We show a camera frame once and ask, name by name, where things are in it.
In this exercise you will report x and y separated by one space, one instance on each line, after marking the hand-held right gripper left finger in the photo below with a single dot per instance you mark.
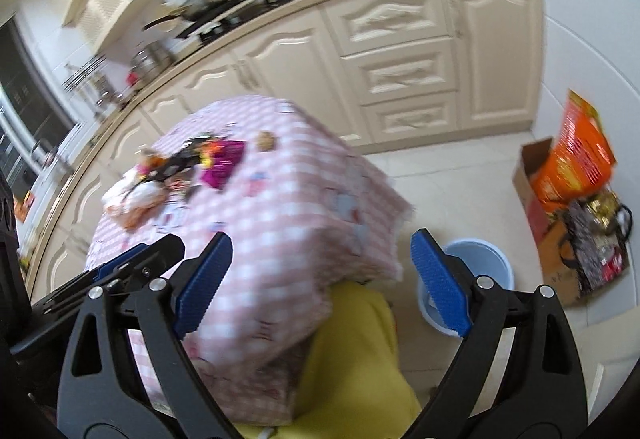
207 279

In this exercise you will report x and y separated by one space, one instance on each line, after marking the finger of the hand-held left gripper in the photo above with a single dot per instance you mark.
160 254
122 259

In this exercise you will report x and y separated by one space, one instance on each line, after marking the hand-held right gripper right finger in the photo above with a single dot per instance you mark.
437 279

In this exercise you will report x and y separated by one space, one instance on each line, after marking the light blue plastic bin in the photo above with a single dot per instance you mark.
492 269

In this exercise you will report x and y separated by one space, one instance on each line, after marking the orange wrapper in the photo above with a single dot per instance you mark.
150 162

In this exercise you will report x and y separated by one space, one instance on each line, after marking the clear white plastic bag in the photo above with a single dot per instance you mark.
140 199

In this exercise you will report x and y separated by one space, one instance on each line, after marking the black wrapper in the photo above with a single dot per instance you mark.
175 161

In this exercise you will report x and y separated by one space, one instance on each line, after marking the purple foil wrapper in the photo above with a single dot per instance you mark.
220 164

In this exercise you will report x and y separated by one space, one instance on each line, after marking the orange packets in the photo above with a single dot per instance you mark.
25 206

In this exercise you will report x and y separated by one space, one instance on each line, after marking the yellow cloth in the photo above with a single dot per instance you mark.
360 369

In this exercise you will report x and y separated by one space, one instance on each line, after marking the pink checked tablecloth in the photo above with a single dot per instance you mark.
300 199

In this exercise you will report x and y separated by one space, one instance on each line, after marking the brown cardboard box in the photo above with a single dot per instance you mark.
527 189

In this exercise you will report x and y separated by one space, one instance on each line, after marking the brown round nut shell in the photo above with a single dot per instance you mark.
266 141

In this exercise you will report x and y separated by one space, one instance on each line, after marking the dark patterned bag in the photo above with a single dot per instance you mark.
595 244

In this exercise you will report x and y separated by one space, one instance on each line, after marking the small cream drawer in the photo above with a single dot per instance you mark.
410 119

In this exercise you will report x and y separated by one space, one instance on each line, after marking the dark kitchen window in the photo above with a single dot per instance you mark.
35 109

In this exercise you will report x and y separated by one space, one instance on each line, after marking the small red container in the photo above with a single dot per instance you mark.
132 79

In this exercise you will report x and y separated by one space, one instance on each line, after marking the orange printed bag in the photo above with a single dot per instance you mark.
575 154

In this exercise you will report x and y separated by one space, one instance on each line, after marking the metal utensil rack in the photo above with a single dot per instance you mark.
85 71

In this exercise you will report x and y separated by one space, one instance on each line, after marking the steel pot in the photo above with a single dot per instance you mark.
152 61

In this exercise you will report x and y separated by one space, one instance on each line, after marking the medium cream drawer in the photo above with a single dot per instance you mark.
400 74

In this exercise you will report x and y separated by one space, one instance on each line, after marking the cream kitchen cabinets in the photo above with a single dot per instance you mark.
295 64

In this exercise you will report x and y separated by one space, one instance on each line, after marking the black gas stove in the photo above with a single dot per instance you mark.
250 6

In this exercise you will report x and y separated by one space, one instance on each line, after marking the large cream drawer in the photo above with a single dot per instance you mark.
390 19

